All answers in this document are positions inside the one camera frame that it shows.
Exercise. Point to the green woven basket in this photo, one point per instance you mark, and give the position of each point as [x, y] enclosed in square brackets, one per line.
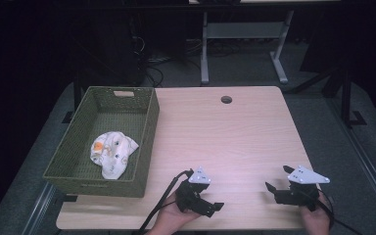
[119, 122]

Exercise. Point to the white printed baby garment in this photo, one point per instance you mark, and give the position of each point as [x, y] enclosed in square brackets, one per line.
[111, 153]

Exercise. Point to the black metal stand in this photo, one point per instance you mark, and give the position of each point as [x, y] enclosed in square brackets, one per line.
[346, 98]

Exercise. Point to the grey metal desk frame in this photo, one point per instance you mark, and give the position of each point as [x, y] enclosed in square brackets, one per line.
[241, 30]

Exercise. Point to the metal floor rail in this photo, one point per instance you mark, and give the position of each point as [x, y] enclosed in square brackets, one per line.
[39, 209]
[368, 169]

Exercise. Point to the person's right hand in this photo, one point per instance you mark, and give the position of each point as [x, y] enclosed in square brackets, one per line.
[316, 222]

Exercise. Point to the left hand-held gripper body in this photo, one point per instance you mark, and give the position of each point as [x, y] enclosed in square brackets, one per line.
[189, 196]

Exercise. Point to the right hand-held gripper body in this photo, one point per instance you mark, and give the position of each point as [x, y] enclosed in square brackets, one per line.
[298, 196]

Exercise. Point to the dark cabinet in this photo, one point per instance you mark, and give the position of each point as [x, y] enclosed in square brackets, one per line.
[117, 55]

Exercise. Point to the person's left hand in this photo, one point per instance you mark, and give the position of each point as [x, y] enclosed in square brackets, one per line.
[169, 220]

